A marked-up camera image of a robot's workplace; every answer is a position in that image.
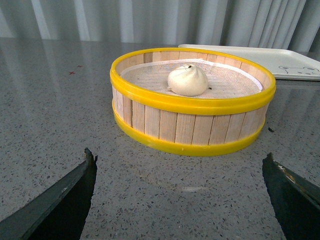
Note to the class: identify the white steamed bun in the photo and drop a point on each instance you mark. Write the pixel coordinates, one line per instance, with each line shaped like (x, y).
(188, 80)

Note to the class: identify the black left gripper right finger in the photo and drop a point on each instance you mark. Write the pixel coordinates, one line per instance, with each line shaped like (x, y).
(295, 200)

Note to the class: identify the white mesh steamer liner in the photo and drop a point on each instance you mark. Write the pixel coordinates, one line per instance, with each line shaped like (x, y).
(224, 81)

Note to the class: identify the grey pleated curtain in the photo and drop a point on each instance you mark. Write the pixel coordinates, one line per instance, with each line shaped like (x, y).
(278, 24)

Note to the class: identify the yellow rimmed wooden steamer basket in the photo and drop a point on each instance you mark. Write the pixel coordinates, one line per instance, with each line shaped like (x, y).
(187, 125)

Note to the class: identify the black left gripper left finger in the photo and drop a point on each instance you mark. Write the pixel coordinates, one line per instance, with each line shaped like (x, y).
(60, 212)

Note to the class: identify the white bear print tray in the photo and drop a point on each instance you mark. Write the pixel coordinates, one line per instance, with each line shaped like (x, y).
(283, 64)

